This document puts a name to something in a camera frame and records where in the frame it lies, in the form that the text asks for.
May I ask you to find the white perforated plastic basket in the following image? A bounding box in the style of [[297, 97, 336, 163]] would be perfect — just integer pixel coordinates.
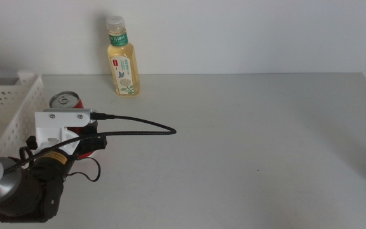
[[0, 70, 51, 212]]

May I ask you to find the yellow tea bottle green label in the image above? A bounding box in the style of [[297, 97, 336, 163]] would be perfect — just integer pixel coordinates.
[[105, 15, 140, 97]]

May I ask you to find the red cola can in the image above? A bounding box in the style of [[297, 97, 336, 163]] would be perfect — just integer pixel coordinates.
[[49, 91, 97, 159]]

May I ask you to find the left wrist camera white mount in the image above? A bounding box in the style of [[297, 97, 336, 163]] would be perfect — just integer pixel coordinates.
[[34, 108, 97, 156]]

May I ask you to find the left arm thin black wire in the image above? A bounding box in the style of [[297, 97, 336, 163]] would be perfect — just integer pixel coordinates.
[[62, 156, 102, 183]]

